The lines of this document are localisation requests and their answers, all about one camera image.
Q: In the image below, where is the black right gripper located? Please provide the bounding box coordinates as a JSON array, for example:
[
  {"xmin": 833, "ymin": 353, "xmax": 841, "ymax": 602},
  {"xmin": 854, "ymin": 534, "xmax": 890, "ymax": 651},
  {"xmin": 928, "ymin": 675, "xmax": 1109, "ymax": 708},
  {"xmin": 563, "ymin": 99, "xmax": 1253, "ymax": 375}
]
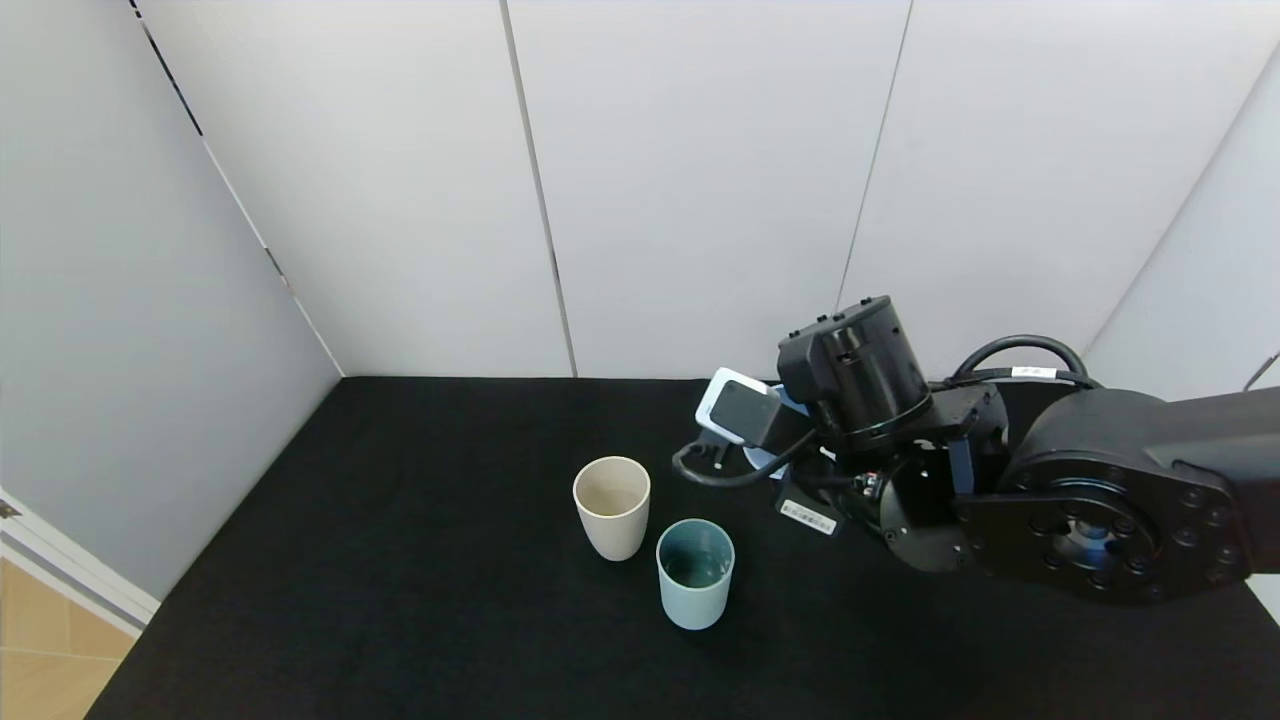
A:
[{"xmin": 744, "ymin": 384, "xmax": 884, "ymax": 538}]

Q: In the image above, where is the light blue plastic cup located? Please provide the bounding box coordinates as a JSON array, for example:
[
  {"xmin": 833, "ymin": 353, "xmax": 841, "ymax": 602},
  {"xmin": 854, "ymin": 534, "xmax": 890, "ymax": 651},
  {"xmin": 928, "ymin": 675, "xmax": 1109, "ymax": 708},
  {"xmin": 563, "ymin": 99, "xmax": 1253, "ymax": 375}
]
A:
[{"xmin": 742, "ymin": 383, "xmax": 836, "ymax": 483}]

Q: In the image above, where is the teal plastic cup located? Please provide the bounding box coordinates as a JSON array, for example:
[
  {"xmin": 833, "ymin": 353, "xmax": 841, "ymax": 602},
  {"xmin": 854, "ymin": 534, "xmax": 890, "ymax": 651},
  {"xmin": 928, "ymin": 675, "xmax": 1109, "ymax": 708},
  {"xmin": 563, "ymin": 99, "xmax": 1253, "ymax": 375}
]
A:
[{"xmin": 656, "ymin": 518, "xmax": 736, "ymax": 631}]

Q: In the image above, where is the beige plastic cup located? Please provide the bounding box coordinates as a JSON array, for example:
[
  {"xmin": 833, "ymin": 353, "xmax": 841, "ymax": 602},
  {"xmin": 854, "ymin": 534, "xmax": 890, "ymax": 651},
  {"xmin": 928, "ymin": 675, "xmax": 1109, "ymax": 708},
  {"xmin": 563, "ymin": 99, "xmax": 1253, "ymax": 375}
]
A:
[{"xmin": 573, "ymin": 456, "xmax": 651, "ymax": 562}]

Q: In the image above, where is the black table cloth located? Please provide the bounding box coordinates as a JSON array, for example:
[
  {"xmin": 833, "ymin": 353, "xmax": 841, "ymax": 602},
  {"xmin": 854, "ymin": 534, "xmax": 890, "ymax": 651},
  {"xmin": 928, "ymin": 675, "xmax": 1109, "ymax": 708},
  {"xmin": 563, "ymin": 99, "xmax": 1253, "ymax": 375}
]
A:
[{"xmin": 85, "ymin": 376, "xmax": 1280, "ymax": 720}]

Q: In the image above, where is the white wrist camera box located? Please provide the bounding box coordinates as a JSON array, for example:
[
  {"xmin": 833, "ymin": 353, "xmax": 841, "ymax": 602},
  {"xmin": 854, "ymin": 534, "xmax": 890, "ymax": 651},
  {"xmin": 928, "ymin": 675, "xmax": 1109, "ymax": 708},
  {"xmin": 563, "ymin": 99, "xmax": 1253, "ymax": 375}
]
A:
[{"xmin": 695, "ymin": 367, "xmax": 784, "ymax": 447}]

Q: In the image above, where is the black camera cable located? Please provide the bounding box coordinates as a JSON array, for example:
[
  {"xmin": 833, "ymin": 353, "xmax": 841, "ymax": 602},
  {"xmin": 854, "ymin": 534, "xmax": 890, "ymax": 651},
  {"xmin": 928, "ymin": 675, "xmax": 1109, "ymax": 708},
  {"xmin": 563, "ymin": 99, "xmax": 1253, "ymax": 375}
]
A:
[{"xmin": 672, "ymin": 430, "xmax": 821, "ymax": 489}]

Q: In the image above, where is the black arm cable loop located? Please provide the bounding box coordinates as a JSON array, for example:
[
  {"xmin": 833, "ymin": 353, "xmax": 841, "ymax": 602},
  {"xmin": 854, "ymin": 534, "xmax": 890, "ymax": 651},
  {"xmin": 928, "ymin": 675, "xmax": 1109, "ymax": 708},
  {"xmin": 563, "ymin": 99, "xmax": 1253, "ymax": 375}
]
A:
[{"xmin": 935, "ymin": 335, "xmax": 1104, "ymax": 393}]

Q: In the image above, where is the white partition base rail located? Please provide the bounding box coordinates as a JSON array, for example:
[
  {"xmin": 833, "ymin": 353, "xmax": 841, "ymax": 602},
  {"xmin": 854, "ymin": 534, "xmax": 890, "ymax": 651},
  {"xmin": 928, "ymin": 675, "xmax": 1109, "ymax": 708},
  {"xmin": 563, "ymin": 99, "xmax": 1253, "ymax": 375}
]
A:
[{"xmin": 0, "ymin": 485, "xmax": 162, "ymax": 639}]

